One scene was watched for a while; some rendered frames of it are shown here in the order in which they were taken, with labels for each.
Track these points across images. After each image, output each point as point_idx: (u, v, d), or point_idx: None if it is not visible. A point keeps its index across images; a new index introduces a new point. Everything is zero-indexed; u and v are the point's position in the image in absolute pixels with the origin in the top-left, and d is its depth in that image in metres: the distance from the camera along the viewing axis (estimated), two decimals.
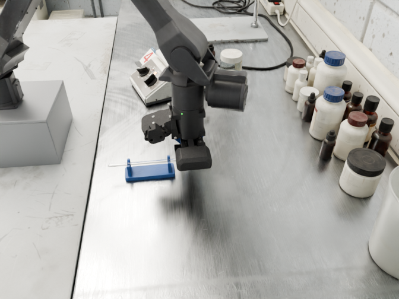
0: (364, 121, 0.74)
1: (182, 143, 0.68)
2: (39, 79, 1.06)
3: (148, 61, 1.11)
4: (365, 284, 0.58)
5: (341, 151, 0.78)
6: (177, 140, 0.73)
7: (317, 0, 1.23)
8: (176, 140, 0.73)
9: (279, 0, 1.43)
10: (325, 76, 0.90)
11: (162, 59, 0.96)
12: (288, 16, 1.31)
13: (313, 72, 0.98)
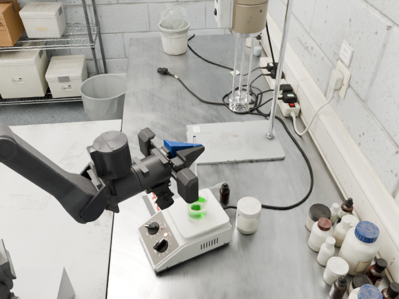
0: None
1: (175, 179, 0.71)
2: (38, 226, 0.96)
3: (156, 199, 1.02)
4: None
5: None
6: None
7: (338, 118, 1.14)
8: None
9: (295, 101, 1.33)
10: (356, 252, 0.81)
11: (174, 219, 0.87)
12: (306, 127, 1.22)
13: (339, 231, 0.89)
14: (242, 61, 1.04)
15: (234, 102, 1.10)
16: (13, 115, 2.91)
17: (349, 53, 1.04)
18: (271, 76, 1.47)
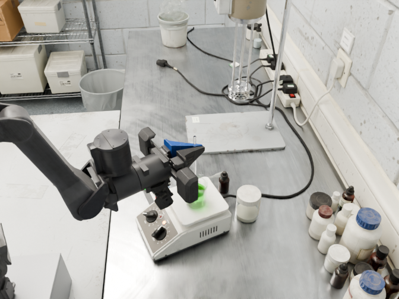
0: None
1: (174, 178, 0.71)
2: (35, 215, 0.95)
3: None
4: None
5: None
6: None
7: (339, 107, 1.13)
8: None
9: (295, 92, 1.32)
10: (358, 239, 0.79)
11: (173, 206, 0.86)
12: (307, 117, 1.21)
13: (341, 219, 0.87)
14: (242, 48, 1.03)
15: (234, 91, 1.09)
16: None
17: (350, 41, 1.02)
18: (271, 67, 1.46)
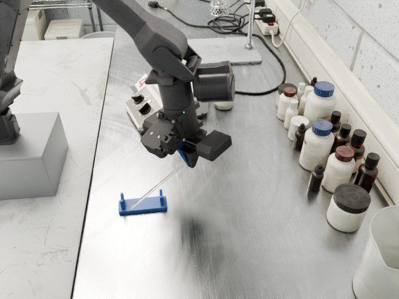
0: (350, 157, 0.76)
1: (191, 141, 0.68)
2: (36, 105, 1.08)
3: (142, 86, 1.13)
4: None
5: (329, 184, 0.81)
6: None
7: (310, 24, 1.25)
8: None
9: (274, 21, 1.45)
10: (315, 107, 0.92)
11: (157, 87, 0.99)
12: (282, 38, 1.34)
13: (303, 100, 1.00)
14: None
15: (214, 6, 1.21)
16: None
17: None
18: None
